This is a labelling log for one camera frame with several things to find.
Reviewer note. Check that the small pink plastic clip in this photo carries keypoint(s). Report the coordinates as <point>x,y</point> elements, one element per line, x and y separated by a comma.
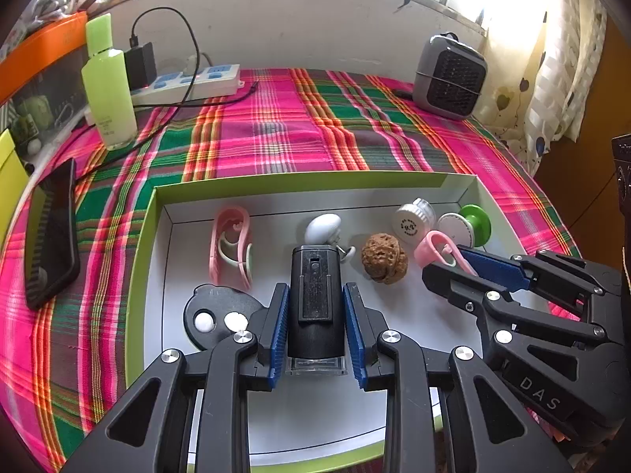
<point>429,249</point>

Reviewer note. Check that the heart-patterned cream curtain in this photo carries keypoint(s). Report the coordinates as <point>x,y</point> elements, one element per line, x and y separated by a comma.
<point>557,69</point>

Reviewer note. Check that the green toy figure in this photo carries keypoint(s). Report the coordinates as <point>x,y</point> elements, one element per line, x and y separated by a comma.
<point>34,111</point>

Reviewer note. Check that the green-edged white cardboard box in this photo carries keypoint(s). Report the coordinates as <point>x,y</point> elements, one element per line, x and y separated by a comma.
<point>276,224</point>

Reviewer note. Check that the grey portable fan heater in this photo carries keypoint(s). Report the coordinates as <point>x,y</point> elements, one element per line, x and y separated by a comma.
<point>453,79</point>

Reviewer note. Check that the brown wooden cabinet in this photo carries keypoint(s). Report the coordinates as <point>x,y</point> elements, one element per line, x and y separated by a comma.
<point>601,108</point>

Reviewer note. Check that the pale blue egg-shaped object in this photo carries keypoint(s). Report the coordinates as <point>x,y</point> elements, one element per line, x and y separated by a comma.
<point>323,228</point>

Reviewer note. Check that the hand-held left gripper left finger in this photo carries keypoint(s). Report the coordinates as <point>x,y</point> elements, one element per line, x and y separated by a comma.
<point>278,337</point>

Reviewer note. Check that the black bicycle light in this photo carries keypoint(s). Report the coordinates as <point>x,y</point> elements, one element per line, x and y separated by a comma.
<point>315,305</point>

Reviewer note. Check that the small white round jar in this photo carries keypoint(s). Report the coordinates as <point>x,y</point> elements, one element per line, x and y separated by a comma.
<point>411,221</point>

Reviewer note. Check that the brown walnut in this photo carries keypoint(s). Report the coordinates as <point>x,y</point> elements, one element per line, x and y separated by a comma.
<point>384,258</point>

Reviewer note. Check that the black charger adapter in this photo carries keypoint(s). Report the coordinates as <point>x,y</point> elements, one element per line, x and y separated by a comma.
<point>140,66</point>

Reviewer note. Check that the black round case white buttons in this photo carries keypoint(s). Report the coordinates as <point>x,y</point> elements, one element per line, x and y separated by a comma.
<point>217,300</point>

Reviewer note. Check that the pink green plaid cloth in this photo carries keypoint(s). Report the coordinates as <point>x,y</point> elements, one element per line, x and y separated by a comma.
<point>296,128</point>

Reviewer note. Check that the clear bin with orange lid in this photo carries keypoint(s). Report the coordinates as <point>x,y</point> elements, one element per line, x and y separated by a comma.
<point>44,44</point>

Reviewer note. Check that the yellow-green box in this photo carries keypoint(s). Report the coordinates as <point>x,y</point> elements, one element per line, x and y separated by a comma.
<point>10,177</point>

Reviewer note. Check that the white power plug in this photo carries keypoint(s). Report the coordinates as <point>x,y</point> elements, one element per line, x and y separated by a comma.
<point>193,64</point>

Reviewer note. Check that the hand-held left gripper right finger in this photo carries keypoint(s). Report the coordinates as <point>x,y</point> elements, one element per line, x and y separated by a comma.
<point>356,342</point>

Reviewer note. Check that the black smartphone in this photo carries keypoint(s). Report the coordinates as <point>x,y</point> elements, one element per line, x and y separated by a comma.
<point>49,236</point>

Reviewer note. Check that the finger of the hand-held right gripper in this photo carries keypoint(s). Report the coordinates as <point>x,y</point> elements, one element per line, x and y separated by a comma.
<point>498,268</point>
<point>453,283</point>

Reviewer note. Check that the light green plastic bottle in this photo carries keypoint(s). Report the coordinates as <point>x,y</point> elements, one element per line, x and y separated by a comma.
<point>111,98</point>

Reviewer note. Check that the large pink plastic clip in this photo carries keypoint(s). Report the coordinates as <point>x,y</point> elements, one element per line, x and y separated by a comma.
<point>215,251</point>

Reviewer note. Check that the green and white spool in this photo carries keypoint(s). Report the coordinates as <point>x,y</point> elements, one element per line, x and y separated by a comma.
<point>475,226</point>

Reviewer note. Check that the patterned cloth bundle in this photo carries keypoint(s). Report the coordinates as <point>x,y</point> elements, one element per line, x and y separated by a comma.
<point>59,2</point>

